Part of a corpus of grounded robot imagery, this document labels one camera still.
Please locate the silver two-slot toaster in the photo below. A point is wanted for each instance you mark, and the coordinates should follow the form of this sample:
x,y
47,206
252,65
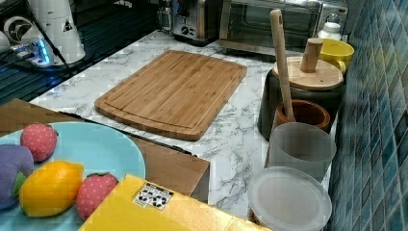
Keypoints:
x,y
194,20

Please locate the wooden drawer box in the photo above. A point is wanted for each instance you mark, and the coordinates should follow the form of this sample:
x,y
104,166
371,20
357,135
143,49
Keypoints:
x,y
166,165

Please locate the yellow cereal box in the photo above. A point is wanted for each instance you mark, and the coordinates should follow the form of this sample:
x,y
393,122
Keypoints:
x,y
138,205

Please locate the purple toy eggplant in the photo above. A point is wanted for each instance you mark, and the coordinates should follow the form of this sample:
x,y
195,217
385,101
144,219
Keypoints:
x,y
16,164

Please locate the toy lemon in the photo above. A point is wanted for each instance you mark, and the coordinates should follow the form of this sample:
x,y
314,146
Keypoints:
x,y
51,189

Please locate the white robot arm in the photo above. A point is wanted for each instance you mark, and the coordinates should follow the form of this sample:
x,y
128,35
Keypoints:
x,y
47,33

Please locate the upper toy strawberry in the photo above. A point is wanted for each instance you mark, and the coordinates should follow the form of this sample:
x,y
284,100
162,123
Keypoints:
x,y
40,139

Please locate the yellow mug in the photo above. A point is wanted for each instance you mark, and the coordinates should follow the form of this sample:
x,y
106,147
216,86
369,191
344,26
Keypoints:
x,y
337,53

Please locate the small white bottle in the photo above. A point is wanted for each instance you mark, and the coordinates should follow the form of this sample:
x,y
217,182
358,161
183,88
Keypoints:
x,y
330,30

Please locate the toy strawberry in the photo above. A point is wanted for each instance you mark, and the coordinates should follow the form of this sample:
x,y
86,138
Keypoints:
x,y
93,191
40,139

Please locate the clear jar with lid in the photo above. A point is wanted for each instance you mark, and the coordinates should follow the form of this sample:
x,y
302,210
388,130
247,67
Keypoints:
x,y
287,199

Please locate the brown wooden utensil cup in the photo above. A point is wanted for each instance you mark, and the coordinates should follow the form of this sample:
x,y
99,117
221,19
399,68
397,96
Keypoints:
x,y
305,112

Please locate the lower toy strawberry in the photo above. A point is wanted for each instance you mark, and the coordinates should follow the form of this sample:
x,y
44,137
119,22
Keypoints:
x,y
93,191

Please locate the silver toaster oven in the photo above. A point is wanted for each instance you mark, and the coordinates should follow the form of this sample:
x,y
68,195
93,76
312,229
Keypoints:
x,y
247,25

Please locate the black canister wooden lid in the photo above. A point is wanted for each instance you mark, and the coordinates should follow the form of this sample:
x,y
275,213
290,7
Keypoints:
x,y
310,78

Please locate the frosted plastic cup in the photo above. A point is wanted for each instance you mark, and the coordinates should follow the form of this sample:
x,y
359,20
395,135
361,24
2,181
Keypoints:
x,y
303,147

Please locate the bamboo cutting board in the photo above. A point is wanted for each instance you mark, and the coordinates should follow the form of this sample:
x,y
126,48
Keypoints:
x,y
178,95

